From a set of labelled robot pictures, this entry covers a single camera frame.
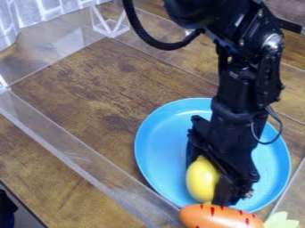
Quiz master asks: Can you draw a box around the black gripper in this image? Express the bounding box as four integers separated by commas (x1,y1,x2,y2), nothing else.
186,98,268,207

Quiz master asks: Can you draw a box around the yellow toy lemon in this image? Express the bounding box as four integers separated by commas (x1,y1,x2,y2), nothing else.
186,156,220,204

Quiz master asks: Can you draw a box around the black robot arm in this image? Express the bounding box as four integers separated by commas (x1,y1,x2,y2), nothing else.
165,0,284,206

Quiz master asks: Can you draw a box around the blue round plastic tray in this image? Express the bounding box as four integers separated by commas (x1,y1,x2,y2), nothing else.
135,98,291,212

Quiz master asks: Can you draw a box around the orange toy carrot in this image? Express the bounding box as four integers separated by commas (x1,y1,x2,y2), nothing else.
178,203,300,228

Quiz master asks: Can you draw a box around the dark baseboard strip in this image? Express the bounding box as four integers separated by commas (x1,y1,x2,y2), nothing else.
279,19,303,34

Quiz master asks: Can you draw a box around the white brick pattern curtain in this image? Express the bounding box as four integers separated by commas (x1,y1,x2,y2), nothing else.
0,0,113,52

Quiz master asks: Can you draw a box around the thin black wire loop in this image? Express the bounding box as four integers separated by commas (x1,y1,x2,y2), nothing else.
249,105,285,146

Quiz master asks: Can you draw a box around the black braided cable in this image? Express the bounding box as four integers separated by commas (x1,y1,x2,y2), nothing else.
121,0,204,52

